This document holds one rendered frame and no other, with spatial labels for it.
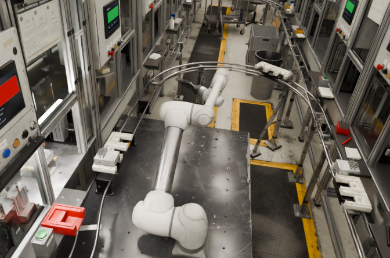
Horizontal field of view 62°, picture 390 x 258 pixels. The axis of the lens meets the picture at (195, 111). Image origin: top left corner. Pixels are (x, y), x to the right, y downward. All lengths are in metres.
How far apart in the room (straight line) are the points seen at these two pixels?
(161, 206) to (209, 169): 0.69
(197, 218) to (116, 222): 0.54
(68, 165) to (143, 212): 0.57
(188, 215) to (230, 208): 0.48
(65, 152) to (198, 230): 0.96
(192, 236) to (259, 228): 1.26
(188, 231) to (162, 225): 0.14
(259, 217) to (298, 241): 0.36
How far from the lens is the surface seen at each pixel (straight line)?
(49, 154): 1.96
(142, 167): 2.31
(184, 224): 1.69
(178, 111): 1.87
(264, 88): 4.54
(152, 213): 1.74
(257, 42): 5.07
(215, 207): 2.09
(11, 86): 1.32
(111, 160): 2.01
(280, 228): 2.97
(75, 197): 1.85
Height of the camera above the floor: 2.25
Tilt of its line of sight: 33 degrees down
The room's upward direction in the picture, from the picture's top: 5 degrees clockwise
